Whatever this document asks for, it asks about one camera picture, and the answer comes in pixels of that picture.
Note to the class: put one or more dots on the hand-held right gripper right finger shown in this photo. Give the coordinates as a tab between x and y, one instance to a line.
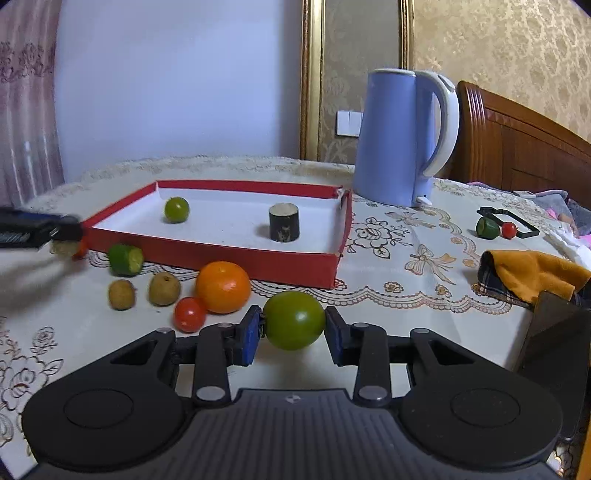
335	339

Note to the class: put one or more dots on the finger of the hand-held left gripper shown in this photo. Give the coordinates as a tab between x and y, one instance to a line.
67	227

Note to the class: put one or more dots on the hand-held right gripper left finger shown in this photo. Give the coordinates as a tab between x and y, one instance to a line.
250	337

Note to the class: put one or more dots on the dark sugarcane piece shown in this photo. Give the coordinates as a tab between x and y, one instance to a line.
64	248
284	224

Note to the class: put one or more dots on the green tomato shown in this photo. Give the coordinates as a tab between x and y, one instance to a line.
293	321
177	210

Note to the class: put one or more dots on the orange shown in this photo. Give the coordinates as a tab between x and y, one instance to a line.
223	287

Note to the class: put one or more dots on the dark green pepper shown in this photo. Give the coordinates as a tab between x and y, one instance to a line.
124	260

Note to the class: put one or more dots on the red cardboard box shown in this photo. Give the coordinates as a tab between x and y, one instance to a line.
231	263

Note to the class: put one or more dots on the brown kiwi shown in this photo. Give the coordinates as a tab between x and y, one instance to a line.
164	289
122	294

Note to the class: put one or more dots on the pink patterned curtain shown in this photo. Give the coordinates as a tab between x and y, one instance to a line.
27	115

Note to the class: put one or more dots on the dark plaid cloth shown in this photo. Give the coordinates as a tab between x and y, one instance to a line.
496	284

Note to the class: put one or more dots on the small green cucumber piece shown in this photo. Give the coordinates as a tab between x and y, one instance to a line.
487	228

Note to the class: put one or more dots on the red cherry tomato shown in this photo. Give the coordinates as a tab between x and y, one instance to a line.
509	230

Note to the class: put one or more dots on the blue electric kettle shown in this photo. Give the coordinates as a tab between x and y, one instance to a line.
392	138

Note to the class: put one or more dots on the orange cloth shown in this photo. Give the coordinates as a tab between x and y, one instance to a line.
535	272

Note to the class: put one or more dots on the dark brown panel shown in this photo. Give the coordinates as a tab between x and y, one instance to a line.
554	337

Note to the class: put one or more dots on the white cloth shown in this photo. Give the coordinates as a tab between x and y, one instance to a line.
572	247

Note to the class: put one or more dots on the wooden headboard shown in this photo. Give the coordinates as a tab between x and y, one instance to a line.
517	147

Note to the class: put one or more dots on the pink bedding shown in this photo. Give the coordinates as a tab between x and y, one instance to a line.
563	203

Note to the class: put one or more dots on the white wall switch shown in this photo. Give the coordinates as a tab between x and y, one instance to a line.
348	122

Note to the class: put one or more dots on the black rectangular frame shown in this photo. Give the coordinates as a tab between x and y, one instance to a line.
526	230

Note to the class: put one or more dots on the golden wall frame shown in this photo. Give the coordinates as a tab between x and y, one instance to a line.
311	92

